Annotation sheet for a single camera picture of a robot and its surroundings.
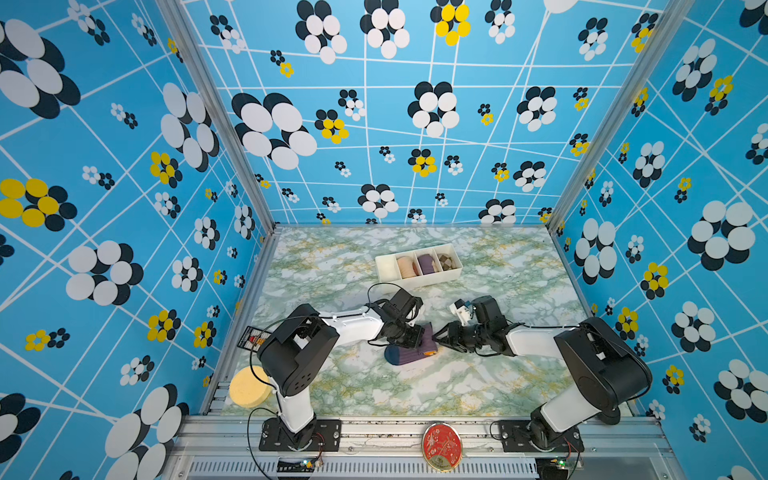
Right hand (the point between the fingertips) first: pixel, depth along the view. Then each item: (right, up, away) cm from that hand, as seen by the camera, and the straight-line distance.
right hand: (437, 340), depth 89 cm
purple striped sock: (-12, -4, -3) cm, 13 cm away
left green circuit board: (-39, -26, -17) cm, 50 cm away
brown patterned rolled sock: (+5, +23, +13) cm, 27 cm away
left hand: (-4, -1, 0) cm, 4 cm away
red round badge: (-2, -19, -20) cm, 28 cm away
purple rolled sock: (-2, +23, +14) cm, 27 cm away
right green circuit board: (+25, -25, -18) cm, 40 cm away
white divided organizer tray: (-15, +19, +16) cm, 29 cm away
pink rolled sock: (-9, +21, +13) cm, 26 cm away
